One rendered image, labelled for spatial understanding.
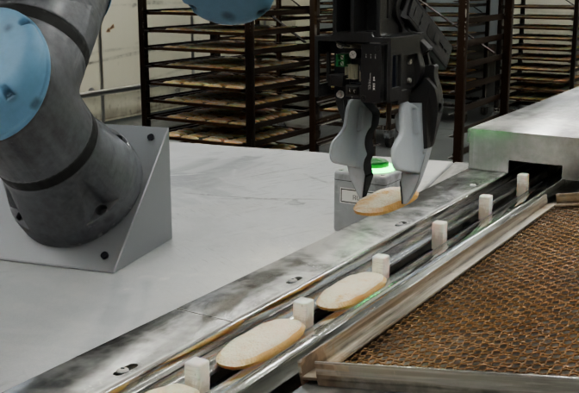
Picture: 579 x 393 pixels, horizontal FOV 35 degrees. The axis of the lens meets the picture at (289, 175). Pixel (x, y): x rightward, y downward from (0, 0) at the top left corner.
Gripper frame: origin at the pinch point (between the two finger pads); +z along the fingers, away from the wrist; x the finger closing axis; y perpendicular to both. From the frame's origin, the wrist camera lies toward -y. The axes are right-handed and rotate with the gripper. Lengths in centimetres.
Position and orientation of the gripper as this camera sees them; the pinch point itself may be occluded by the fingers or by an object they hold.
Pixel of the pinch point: (387, 184)
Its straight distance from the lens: 83.3
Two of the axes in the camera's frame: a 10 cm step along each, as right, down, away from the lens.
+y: -5.2, 1.9, -8.3
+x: 8.5, 1.1, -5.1
